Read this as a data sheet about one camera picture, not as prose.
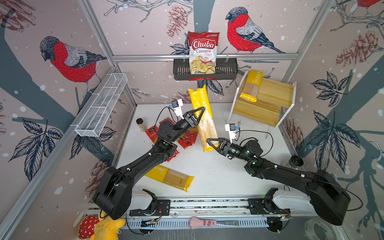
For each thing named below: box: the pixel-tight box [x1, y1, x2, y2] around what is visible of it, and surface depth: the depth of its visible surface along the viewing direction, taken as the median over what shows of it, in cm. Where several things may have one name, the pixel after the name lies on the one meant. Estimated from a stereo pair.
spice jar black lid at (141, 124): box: [136, 118, 147, 132], surface depth 101 cm
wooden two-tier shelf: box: [227, 70, 297, 139], surface depth 89 cm
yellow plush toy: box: [90, 210, 126, 240], surface depth 64 cm
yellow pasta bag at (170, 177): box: [145, 165, 194, 193], surface depth 83 cm
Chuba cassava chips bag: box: [188, 31, 220, 75], surface depth 87 cm
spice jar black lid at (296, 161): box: [289, 155, 304, 167], surface depth 79 cm
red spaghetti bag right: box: [178, 130, 199, 150], surface depth 98 cm
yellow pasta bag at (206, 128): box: [188, 84, 219, 152], surface depth 68 cm
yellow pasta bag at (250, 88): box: [239, 69, 264, 103], surface depth 83 cm
